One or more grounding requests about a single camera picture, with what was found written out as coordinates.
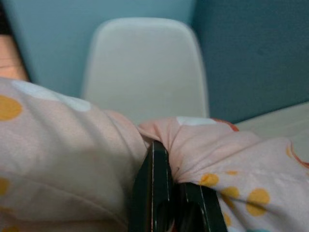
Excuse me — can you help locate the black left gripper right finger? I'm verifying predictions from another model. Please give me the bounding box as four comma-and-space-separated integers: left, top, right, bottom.
174, 182, 229, 232

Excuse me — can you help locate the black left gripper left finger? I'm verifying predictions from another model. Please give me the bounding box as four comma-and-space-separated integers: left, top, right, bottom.
127, 140, 175, 232

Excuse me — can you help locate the pink patterned pillow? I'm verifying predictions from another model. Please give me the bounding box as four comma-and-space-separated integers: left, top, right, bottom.
0, 77, 309, 232

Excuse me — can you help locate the white chair with wooden legs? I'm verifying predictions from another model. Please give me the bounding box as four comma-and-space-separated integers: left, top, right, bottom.
80, 17, 210, 127

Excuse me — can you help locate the bed with cream sheet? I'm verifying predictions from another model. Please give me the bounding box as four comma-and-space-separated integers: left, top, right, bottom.
234, 101, 309, 145

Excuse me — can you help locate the teal upholstered headboard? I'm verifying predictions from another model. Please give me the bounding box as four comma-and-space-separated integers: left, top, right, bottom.
190, 0, 309, 124

